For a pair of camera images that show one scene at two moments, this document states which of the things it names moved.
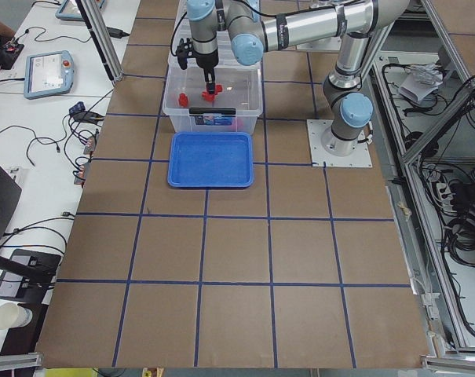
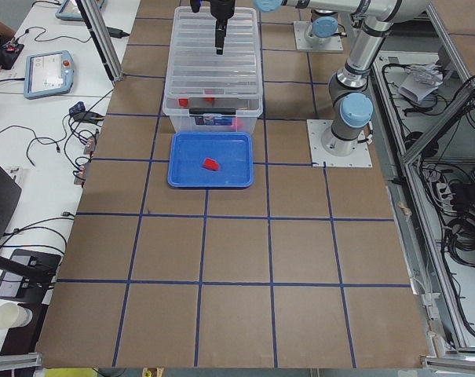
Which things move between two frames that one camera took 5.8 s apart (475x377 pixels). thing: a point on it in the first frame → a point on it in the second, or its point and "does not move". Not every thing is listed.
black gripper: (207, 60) → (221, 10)
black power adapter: (117, 33) does not move
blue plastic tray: (206, 159) does not move
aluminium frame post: (100, 34) does not move
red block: (211, 96) → (210, 164)
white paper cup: (11, 315) does not move
